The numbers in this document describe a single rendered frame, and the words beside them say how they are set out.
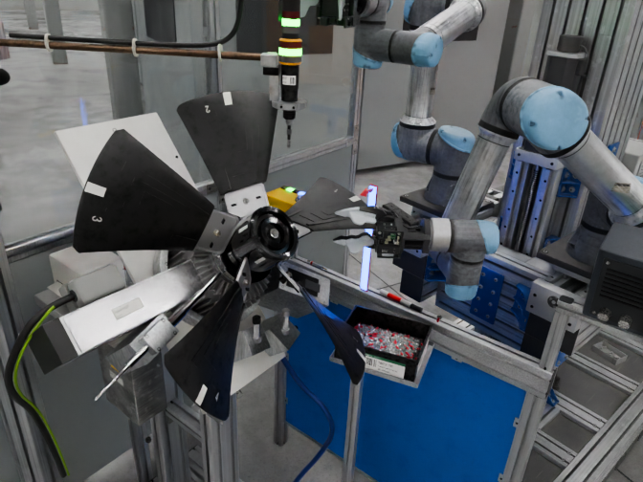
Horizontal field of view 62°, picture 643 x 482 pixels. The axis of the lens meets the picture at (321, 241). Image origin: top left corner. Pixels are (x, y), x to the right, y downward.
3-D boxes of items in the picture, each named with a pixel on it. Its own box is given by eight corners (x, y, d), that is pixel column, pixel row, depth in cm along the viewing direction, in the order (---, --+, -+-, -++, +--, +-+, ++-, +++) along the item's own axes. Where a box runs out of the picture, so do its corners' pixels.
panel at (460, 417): (283, 423, 208) (285, 276, 179) (285, 421, 209) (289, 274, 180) (482, 555, 164) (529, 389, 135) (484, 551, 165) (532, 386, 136)
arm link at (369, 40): (385, 72, 129) (389, 23, 124) (345, 66, 134) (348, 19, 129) (399, 69, 135) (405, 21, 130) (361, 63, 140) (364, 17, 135)
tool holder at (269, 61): (258, 108, 104) (258, 55, 99) (264, 100, 110) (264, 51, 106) (305, 111, 103) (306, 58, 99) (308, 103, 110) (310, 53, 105)
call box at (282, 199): (262, 224, 171) (262, 192, 166) (283, 214, 178) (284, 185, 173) (300, 239, 162) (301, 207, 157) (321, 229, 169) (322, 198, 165)
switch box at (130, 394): (135, 383, 153) (125, 318, 143) (167, 407, 145) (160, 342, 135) (106, 400, 147) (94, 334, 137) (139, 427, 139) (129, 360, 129)
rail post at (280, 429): (273, 442, 215) (275, 273, 180) (279, 436, 218) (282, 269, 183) (280, 447, 213) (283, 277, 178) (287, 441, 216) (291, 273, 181)
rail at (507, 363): (274, 273, 180) (274, 252, 176) (282, 269, 183) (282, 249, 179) (544, 400, 131) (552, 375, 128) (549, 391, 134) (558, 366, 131)
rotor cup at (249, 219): (198, 248, 110) (231, 226, 101) (237, 209, 120) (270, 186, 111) (246, 298, 113) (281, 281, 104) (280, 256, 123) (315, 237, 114)
